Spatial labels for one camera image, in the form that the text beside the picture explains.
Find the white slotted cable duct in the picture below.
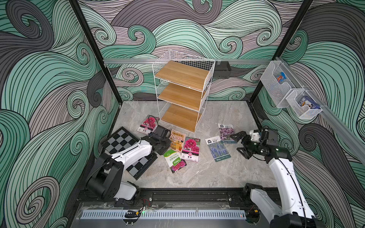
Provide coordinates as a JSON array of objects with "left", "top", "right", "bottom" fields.
[{"left": 80, "top": 209, "right": 246, "bottom": 220}]

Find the black box on rail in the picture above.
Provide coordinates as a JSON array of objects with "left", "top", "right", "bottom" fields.
[{"left": 213, "top": 61, "right": 232, "bottom": 79}]

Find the black corner frame post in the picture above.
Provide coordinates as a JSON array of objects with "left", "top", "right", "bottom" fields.
[
  {"left": 249, "top": 0, "right": 314, "bottom": 103},
  {"left": 69, "top": 0, "right": 123, "bottom": 106}
]

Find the clear wall bin upper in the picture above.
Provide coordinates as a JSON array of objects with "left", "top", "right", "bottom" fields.
[{"left": 260, "top": 60, "right": 299, "bottom": 108}]

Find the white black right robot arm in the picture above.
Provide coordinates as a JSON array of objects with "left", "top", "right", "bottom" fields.
[{"left": 230, "top": 128, "right": 325, "bottom": 228}]

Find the black corner frame post left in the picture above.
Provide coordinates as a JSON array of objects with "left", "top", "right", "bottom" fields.
[{"left": 69, "top": 0, "right": 123, "bottom": 106}]

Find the blue packet in bin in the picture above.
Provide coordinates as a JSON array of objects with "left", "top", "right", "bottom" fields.
[{"left": 298, "top": 96, "right": 320, "bottom": 109}]

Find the pink flower seed bag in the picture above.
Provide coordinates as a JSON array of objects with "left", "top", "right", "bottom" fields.
[
  {"left": 137, "top": 115, "right": 159, "bottom": 135},
  {"left": 181, "top": 137, "right": 201, "bottom": 162}
]

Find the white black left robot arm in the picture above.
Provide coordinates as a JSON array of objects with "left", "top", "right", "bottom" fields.
[{"left": 86, "top": 126, "right": 171, "bottom": 200}]

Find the green white seed bag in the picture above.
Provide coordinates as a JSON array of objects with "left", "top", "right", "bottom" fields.
[{"left": 163, "top": 150, "right": 187, "bottom": 173}]

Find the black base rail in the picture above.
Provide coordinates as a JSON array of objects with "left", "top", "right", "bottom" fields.
[{"left": 77, "top": 188, "right": 253, "bottom": 209}]

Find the clear wall bin lower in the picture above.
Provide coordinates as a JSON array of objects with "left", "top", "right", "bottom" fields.
[{"left": 286, "top": 89, "right": 322, "bottom": 120}]

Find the lavender blue seed bag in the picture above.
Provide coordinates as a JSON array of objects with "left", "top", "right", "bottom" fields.
[{"left": 205, "top": 136, "right": 231, "bottom": 162}]

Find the purple flower seed bag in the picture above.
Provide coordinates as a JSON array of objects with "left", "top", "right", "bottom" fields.
[{"left": 218, "top": 123, "right": 236, "bottom": 143}]

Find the illustrated shop seed bag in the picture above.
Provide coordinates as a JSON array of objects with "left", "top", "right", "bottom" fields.
[{"left": 170, "top": 129, "right": 186, "bottom": 153}]

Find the clear wall bin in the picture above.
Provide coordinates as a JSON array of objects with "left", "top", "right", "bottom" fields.
[
  {"left": 260, "top": 60, "right": 299, "bottom": 108},
  {"left": 286, "top": 89, "right": 322, "bottom": 120}
]

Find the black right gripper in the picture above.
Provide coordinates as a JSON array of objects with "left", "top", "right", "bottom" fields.
[{"left": 232, "top": 131, "right": 265, "bottom": 158}]

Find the blue red item in bin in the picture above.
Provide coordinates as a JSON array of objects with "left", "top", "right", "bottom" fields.
[{"left": 276, "top": 72, "right": 287, "bottom": 84}]

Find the white wire shelf rack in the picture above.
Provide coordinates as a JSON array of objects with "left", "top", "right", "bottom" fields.
[{"left": 152, "top": 50, "right": 216, "bottom": 133}]

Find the black corner frame post right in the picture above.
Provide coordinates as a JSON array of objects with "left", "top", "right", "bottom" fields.
[{"left": 249, "top": 0, "right": 314, "bottom": 103}]

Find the black white checker board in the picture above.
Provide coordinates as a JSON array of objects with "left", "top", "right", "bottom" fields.
[{"left": 102, "top": 127, "right": 157, "bottom": 180}]

